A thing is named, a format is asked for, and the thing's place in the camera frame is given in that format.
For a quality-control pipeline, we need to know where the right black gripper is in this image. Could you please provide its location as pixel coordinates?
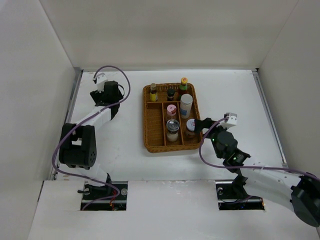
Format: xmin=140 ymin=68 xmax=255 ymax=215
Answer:
xmin=194 ymin=117 xmax=231 ymax=159

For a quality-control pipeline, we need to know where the white-lid red-label jar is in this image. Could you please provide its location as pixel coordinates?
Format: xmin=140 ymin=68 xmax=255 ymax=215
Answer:
xmin=185 ymin=118 xmax=196 ymax=139

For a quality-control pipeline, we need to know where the chrome-top glass shaker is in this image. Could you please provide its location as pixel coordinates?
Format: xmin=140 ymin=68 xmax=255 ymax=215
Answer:
xmin=166 ymin=119 xmax=180 ymax=142

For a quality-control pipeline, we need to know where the tall silver-lid bead jar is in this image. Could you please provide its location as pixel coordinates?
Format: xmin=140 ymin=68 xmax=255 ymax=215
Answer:
xmin=179 ymin=93 xmax=193 ymax=119

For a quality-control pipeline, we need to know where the pink-lid spice jar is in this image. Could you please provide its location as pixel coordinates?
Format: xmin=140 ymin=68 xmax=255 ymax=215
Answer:
xmin=165 ymin=104 xmax=177 ymax=122

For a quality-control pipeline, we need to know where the small gold-cap yellow bottle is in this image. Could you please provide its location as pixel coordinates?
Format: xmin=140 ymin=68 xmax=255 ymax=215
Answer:
xmin=149 ymin=83 xmax=158 ymax=102

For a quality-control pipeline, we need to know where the small dark-lid pepper shaker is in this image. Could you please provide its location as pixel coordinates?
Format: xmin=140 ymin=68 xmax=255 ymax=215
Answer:
xmin=167 ymin=88 xmax=175 ymax=102

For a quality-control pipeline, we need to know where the yellow-cap brown sauce bottle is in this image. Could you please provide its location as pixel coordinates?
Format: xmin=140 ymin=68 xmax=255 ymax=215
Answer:
xmin=178 ymin=77 xmax=188 ymax=100

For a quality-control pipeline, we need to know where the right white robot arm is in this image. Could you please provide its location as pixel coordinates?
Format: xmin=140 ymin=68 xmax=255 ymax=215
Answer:
xmin=194 ymin=113 xmax=320 ymax=228

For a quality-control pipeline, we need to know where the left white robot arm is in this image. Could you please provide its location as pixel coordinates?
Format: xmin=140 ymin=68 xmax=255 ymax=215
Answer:
xmin=58 ymin=80 xmax=124 ymax=200

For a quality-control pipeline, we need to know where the brown wicker divided basket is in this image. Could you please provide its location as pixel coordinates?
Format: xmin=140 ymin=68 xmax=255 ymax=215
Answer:
xmin=142 ymin=83 xmax=203 ymax=153

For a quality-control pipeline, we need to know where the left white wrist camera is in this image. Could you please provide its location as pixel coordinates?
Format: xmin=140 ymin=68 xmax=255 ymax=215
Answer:
xmin=93 ymin=72 xmax=108 ymax=93

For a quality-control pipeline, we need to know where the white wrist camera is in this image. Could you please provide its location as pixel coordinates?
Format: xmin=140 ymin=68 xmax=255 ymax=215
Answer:
xmin=221 ymin=112 xmax=238 ymax=128
xmin=93 ymin=72 xmax=108 ymax=93

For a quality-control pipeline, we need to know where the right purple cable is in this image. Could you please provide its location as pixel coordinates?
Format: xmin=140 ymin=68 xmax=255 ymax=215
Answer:
xmin=198 ymin=117 xmax=320 ymax=179

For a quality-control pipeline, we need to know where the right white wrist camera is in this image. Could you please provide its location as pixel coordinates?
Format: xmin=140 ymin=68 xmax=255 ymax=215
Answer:
xmin=221 ymin=112 xmax=238 ymax=128

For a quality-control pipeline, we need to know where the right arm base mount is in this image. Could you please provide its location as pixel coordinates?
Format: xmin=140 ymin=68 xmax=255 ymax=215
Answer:
xmin=215 ymin=176 xmax=265 ymax=211

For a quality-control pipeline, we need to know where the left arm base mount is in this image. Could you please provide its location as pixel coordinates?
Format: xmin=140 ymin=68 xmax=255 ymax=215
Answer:
xmin=77 ymin=181 xmax=129 ymax=211

